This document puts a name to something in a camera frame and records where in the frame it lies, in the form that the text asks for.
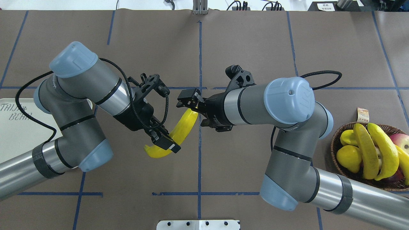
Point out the yellow starfruit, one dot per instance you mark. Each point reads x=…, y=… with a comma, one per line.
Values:
x=348, y=138

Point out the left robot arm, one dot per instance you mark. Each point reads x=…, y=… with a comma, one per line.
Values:
x=78, y=76

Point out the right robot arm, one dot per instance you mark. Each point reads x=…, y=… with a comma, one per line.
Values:
x=289, y=104

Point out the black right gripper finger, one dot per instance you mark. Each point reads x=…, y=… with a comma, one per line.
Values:
x=194, y=105
x=190, y=95

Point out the red pink apple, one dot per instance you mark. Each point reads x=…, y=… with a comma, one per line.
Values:
x=401, y=140

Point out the paper price tag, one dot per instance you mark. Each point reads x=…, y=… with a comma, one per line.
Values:
x=362, y=115

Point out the aluminium frame post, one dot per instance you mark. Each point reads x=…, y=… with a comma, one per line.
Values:
x=200, y=7

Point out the yellow banana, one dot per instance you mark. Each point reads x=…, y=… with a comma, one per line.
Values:
x=390, y=158
x=178, y=134
x=404, y=163
x=369, y=154

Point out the brown wicker basket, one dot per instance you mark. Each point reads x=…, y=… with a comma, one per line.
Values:
x=393, y=183

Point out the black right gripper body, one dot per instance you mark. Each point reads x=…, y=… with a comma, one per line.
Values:
x=215, y=111

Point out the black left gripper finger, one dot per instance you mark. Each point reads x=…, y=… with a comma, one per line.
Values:
x=160, y=129
x=163, y=143

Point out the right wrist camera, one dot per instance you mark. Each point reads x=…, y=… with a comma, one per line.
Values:
x=239, y=78

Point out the white rectangular bear tray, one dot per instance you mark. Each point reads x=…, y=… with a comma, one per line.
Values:
x=19, y=134

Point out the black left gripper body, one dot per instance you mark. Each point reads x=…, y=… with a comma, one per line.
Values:
x=131, y=118

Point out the yellow lemon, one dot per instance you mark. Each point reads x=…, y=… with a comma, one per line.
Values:
x=350, y=157

